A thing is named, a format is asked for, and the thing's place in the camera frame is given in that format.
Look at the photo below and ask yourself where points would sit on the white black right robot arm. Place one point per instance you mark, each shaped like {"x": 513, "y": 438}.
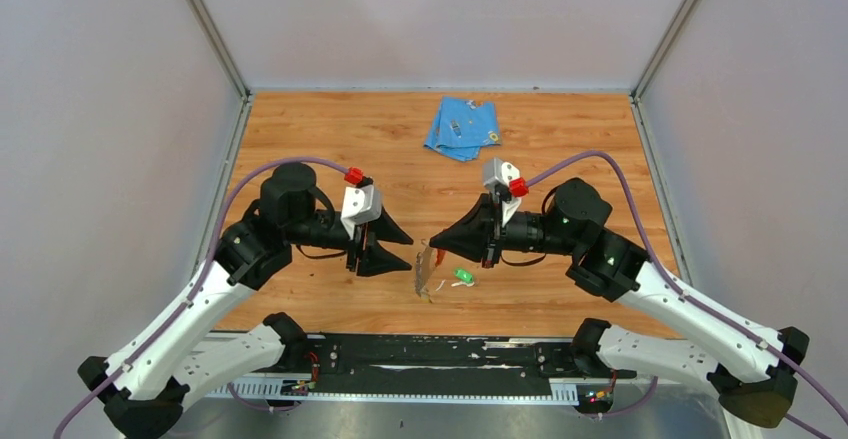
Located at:
{"x": 746, "y": 366}

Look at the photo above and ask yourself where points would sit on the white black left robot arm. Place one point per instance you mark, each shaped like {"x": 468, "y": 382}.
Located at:
{"x": 146, "y": 386}

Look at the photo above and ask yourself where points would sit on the blue folded cloth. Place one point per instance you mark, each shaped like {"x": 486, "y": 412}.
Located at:
{"x": 461, "y": 128}

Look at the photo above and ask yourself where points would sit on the metal keyring plate with spring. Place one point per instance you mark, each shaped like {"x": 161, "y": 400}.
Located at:
{"x": 428, "y": 259}

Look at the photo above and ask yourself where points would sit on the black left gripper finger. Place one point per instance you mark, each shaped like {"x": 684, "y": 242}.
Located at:
{"x": 375, "y": 260}
{"x": 385, "y": 228}

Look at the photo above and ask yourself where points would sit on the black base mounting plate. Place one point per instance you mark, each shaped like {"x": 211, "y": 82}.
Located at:
{"x": 428, "y": 365}

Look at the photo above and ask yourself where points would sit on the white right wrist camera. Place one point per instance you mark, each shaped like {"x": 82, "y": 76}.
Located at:
{"x": 497, "y": 176}

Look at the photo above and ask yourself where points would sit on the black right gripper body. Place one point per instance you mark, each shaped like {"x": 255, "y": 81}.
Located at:
{"x": 512, "y": 237}

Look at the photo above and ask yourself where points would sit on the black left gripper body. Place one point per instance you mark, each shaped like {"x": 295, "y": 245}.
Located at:
{"x": 357, "y": 244}

